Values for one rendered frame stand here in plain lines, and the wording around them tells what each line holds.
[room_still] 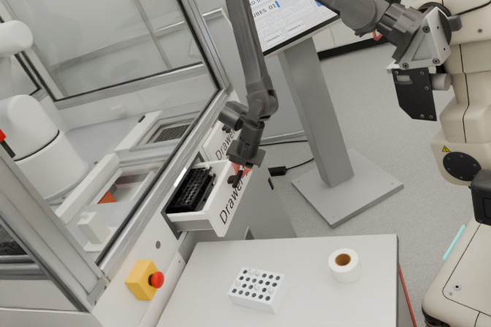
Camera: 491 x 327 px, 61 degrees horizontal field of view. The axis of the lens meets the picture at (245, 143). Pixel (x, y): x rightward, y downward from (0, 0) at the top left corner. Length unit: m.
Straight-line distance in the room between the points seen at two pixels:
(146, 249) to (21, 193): 0.38
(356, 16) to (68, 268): 0.82
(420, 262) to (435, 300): 0.48
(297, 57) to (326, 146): 0.53
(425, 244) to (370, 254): 1.04
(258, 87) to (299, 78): 1.03
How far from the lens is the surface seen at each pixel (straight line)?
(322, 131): 2.25
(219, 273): 1.18
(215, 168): 1.37
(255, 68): 1.09
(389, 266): 1.04
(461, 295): 1.58
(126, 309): 1.11
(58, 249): 0.97
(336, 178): 2.43
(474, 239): 1.73
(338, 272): 1.00
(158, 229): 1.20
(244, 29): 1.11
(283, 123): 3.05
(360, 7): 0.99
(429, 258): 2.05
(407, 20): 0.98
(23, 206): 0.92
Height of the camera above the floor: 1.55
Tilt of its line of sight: 28 degrees down
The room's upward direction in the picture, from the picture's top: 24 degrees counter-clockwise
